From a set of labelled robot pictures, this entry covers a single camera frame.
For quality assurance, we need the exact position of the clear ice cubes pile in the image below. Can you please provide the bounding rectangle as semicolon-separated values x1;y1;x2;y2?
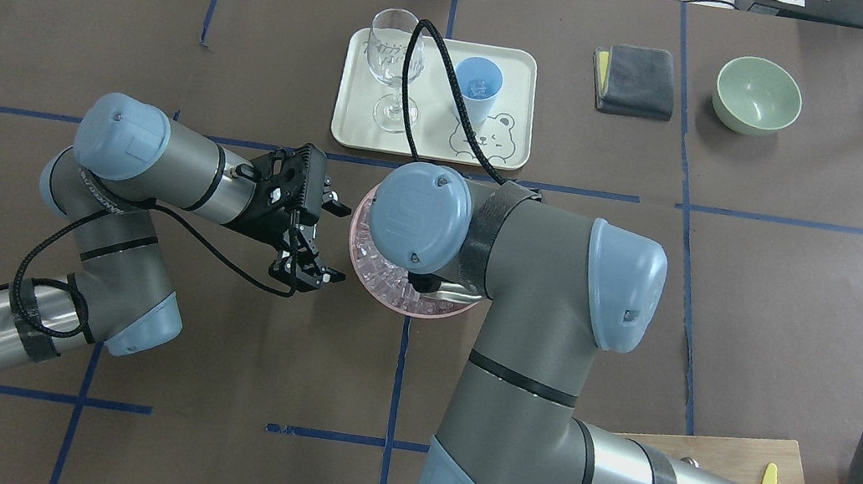
349;228;442;317

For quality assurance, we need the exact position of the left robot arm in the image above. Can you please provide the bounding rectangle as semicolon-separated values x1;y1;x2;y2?
0;93;351;371

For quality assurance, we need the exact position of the cream bear tray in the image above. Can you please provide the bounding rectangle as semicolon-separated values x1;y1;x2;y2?
329;28;539;171

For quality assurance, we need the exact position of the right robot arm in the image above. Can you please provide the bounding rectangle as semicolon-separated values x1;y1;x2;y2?
369;161;863;484

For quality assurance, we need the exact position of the light blue plastic cup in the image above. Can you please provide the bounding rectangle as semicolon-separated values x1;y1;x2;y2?
455;56;504;127

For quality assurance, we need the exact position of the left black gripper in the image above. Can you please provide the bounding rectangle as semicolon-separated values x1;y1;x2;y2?
224;144;351;293

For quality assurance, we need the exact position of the clear wine glass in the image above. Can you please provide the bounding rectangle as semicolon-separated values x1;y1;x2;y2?
366;7;425;133

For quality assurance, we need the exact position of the green ceramic bowl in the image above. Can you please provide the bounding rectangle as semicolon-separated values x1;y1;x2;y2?
711;55;804;137

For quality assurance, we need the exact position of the pink plastic bowl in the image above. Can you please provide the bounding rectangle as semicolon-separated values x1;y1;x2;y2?
347;186;482;320

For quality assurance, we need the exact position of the yellow plastic knife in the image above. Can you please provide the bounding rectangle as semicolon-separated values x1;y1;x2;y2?
760;462;779;484

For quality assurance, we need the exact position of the wooden cutting board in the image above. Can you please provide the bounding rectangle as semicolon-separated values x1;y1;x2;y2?
623;432;806;484

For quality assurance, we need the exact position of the grey folded cloth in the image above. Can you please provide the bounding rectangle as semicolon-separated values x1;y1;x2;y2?
593;44;675;121

